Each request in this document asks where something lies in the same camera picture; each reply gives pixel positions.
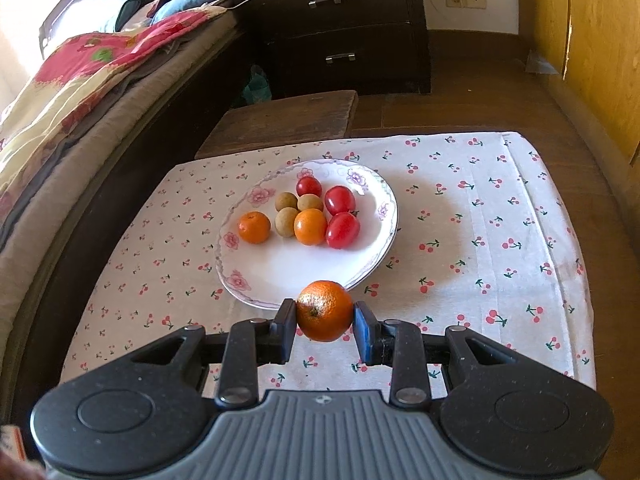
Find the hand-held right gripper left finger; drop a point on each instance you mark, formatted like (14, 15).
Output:
(285, 332)

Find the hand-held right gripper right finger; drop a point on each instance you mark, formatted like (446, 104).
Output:
(363, 332)

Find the orange tangerine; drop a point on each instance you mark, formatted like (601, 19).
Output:
(254, 227)
(325, 310)
(310, 226)

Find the white floral rimmed plate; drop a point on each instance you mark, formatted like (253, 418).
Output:
(280, 270)

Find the red cherry tomato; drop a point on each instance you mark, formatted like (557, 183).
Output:
(343, 230)
(340, 200)
(308, 186)

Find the brown longan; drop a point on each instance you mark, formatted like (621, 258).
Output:
(310, 202)
(286, 200)
(286, 222)

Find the white cherry print tablecloth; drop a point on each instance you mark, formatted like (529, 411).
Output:
(475, 260)

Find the brown wooden stool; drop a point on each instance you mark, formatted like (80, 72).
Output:
(280, 122)

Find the green plastic bag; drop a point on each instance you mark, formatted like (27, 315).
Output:
(257, 85)

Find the beige mattress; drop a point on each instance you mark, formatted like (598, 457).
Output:
(75, 175)

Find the dark wooden nightstand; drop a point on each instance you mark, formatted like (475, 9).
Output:
(380, 55)

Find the clear plastic wrapper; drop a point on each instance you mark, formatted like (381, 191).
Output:
(540, 62)

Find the red floral quilt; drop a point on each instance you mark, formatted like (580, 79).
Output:
(75, 75)

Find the dark green cushion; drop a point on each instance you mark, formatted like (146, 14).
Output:
(129, 12)

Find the yellow wooden wardrobe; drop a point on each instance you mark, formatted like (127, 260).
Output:
(590, 35)

